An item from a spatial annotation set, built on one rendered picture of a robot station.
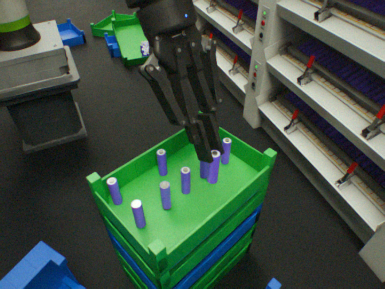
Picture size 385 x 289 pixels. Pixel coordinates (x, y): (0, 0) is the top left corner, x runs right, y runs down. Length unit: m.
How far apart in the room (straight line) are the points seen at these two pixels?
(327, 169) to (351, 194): 0.10
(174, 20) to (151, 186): 0.34
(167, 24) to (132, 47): 1.44
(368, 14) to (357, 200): 0.49
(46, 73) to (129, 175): 0.60
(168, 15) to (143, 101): 1.06
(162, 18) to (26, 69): 0.77
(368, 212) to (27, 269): 0.86
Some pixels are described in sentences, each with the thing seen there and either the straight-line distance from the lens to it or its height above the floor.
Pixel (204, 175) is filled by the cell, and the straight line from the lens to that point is 0.60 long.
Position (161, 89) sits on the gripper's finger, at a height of 0.59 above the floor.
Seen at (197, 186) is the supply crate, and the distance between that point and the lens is 0.60.
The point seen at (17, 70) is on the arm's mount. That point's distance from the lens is 1.10.
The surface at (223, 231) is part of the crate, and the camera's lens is 0.59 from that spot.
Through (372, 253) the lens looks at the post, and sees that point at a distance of 0.96.
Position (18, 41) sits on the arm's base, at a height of 0.41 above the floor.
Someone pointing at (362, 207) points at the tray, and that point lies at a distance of 0.93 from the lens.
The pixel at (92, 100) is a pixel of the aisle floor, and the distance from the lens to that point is 1.49.
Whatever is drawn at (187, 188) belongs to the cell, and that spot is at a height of 0.34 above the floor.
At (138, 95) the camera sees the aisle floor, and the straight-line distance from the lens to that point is 1.46.
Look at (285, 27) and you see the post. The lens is 1.08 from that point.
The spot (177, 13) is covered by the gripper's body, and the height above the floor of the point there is 0.67.
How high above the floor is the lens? 0.79
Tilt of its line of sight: 43 degrees down
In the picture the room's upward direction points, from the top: straight up
